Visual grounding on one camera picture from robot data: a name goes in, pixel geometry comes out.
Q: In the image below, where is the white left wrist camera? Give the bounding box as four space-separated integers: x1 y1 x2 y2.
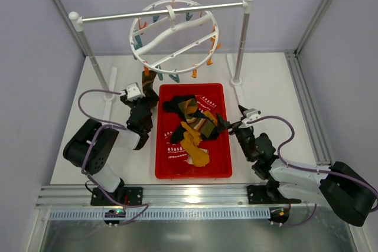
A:
120 82 145 102

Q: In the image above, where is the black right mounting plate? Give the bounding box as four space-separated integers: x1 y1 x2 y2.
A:
246 185 302 205

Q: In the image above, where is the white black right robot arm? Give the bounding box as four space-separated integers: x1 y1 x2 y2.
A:
216 106 377 227

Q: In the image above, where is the white slotted cable duct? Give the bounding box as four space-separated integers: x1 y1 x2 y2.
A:
48 207 271 221

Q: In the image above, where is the mustard sock in bin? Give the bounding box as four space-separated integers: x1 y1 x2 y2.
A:
180 140 210 167

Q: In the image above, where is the white metal drying rack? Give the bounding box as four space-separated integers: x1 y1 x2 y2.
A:
68 0 255 132

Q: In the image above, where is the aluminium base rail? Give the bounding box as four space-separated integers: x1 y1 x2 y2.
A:
37 182 325 209

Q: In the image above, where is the olive orange sock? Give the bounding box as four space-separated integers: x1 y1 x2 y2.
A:
142 71 159 109

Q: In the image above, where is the red plastic bin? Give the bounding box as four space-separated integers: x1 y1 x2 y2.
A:
155 83 232 179

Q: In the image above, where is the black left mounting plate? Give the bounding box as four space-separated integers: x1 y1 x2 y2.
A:
90 186 143 206

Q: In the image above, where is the yellow sock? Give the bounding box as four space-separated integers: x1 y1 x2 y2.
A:
181 122 203 146

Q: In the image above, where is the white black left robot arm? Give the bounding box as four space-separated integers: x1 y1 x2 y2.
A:
63 97 159 198

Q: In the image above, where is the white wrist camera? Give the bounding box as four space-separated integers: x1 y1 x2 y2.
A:
120 82 145 102
241 109 261 126

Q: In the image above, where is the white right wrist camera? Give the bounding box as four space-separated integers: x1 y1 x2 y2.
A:
241 109 261 126

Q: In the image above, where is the white round clip hanger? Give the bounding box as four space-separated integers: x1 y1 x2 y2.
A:
129 0 221 83

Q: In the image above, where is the aluminium frame rail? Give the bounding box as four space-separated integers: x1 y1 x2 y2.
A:
285 0 334 165

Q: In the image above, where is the black mounting plate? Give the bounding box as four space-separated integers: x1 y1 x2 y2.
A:
246 185 302 205
90 186 143 206

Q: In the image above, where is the black sock in bin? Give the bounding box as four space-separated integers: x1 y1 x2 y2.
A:
162 95 195 114

